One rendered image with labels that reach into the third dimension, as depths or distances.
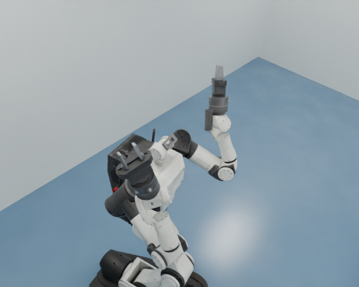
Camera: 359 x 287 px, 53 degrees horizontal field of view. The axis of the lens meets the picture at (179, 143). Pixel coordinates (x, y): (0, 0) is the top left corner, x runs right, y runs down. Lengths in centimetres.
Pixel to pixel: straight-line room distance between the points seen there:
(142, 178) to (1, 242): 194
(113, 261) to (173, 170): 95
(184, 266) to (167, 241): 69
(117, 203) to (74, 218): 157
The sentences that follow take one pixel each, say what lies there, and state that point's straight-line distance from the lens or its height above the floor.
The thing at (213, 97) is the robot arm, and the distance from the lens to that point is 163.
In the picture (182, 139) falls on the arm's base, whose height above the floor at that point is 129.
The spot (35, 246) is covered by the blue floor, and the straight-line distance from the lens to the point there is 289.
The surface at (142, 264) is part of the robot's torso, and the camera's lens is 240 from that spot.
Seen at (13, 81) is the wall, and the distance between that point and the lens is 257.
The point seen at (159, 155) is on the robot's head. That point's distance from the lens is 147.
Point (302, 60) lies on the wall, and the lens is 574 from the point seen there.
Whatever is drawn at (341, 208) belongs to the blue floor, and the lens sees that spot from 372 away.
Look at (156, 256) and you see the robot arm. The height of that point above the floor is 119.
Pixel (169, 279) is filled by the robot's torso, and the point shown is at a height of 63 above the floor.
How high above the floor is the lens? 235
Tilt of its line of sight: 39 degrees down
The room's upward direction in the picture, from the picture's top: 11 degrees clockwise
